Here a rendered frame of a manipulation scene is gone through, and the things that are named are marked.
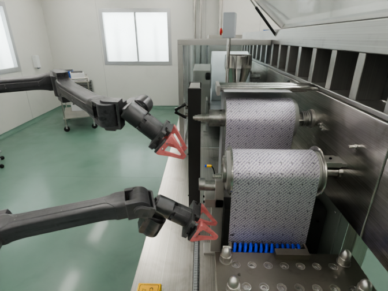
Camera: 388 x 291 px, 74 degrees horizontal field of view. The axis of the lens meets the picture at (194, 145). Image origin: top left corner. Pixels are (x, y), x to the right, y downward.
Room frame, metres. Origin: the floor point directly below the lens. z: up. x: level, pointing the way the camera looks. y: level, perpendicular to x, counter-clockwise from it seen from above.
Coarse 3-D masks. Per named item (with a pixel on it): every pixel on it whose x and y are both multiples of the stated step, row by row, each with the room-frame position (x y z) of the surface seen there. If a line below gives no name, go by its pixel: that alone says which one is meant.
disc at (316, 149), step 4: (312, 148) 0.70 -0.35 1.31; (316, 148) 0.68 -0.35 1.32; (316, 152) 0.67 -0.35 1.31; (320, 152) 0.65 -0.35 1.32; (320, 156) 0.65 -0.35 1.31; (320, 160) 0.64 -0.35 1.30; (324, 160) 0.62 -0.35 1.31; (324, 164) 0.62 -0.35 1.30; (324, 168) 0.61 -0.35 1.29; (324, 172) 0.61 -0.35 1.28; (324, 176) 0.60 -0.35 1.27; (324, 180) 0.60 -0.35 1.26; (320, 184) 0.61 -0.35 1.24; (324, 184) 0.60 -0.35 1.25; (320, 188) 0.61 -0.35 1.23; (324, 188) 0.60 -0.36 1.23; (320, 192) 0.60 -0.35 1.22
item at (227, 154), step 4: (228, 152) 0.67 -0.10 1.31; (228, 156) 0.65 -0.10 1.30; (228, 160) 0.64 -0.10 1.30; (228, 164) 0.63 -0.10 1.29; (320, 164) 0.63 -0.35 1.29; (228, 168) 0.63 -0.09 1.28; (320, 168) 0.62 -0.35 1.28; (228, 172) 0.62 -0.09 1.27; (320, 172) 0.62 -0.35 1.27; (228, 176) 0.62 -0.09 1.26; (320, 176) 0.61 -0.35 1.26; (228, 180) 0.62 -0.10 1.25; (320, 180) 0.61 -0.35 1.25; (228, 184) 0.62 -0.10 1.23; (228, 188) 0.63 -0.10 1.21
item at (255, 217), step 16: (240, 208) 0.61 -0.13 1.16; (256, 208) 0.61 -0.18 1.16; (272, 208) 0.61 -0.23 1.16; (288, 208) 0.61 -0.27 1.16; (304, 208) 0.61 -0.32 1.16; (240, 224) 0.61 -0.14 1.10; (256, 224) 0.61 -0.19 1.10; (272, 224) 0.61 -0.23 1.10; (288, 224) 0.61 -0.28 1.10; (304, 224) 0.61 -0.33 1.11; (240, 240) 0.61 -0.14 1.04; (256, 240) 0.61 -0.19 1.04; (272, 240) 0.61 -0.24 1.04; (288, 240) 0.61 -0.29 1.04; (304, 240) 0.61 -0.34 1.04
